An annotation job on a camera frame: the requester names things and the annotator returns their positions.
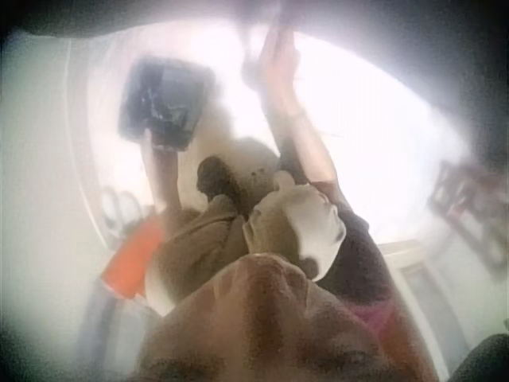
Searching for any person's right hand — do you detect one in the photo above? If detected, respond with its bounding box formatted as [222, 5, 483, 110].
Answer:
[257, 21, 301, 111]

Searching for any black square container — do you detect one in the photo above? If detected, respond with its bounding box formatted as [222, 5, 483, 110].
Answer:
[117, 57, 216, 153]

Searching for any red brown rack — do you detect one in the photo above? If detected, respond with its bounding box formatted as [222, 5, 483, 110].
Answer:
[427, 158, 509, 268]

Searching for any orange container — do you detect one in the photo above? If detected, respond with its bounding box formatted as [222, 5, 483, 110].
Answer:
[100, 216, 166, 300]

